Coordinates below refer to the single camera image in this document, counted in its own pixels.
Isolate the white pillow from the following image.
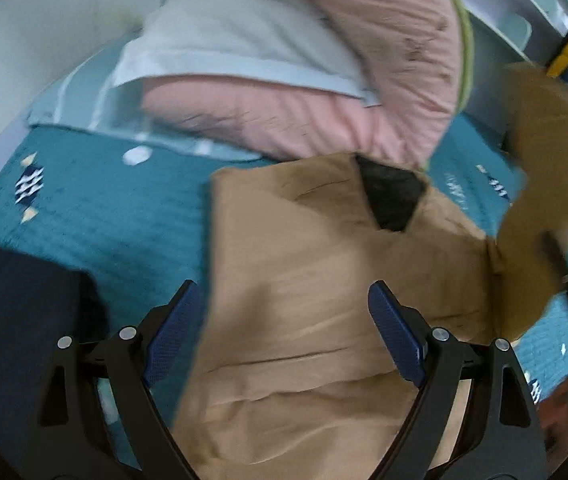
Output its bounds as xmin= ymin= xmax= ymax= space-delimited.
xmin=114 ymin=0 xmax=379 ymax=106

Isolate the teal knitted bed blanket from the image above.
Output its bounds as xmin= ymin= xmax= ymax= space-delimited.
xmin=0 ymin=115 xmax=568 ymax=401

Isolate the light blue striped bedsheet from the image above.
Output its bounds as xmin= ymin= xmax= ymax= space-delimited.
xmin=28 ymin=34 xmax=262 ymax=162

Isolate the dark navy garment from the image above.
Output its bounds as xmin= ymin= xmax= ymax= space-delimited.
xmin=0 ymin=247 xmax=109 ymax=469

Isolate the pink quilted duvet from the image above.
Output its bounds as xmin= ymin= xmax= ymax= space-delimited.
xmin=140 ymin=0 xmax=466 ymax=167

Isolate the tan brown jacket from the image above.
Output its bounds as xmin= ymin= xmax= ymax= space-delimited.
xmin=172 ymin=66 xmax=568 ymax=479

